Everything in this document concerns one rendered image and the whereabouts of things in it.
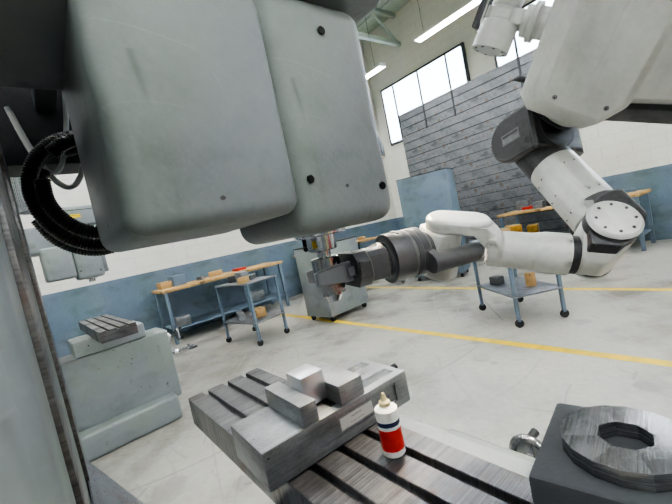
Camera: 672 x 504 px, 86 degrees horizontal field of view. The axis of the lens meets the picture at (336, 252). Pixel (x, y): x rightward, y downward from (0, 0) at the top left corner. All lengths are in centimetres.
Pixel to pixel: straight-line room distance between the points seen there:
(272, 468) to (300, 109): 56
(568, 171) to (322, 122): 48
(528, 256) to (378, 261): 26
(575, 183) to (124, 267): 675
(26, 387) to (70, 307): 672
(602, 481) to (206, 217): 40
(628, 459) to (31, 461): 38
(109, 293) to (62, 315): 68
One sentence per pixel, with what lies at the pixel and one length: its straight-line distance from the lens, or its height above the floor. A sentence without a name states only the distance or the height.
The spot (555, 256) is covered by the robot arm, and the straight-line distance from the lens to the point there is 69.
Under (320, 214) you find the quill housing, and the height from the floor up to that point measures 133.
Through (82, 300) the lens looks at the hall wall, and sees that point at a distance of 698.
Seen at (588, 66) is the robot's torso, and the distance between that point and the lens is 74.
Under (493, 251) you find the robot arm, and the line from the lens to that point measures 68.
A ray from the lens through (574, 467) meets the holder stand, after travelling 38.
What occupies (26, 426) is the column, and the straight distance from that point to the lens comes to 27.
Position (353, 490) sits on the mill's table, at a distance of 69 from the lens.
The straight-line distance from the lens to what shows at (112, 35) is 42.
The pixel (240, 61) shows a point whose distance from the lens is 46.
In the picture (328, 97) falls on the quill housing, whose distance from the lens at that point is 54.
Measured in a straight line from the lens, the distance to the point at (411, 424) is 96.
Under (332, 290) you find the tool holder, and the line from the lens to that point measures 58.
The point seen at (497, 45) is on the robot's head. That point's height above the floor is 157.
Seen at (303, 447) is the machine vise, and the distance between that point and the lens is 73.
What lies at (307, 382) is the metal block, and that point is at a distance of 75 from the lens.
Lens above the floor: 131
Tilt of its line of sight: 4 degrees down
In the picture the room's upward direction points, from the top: 12 degrees counter-clockwise
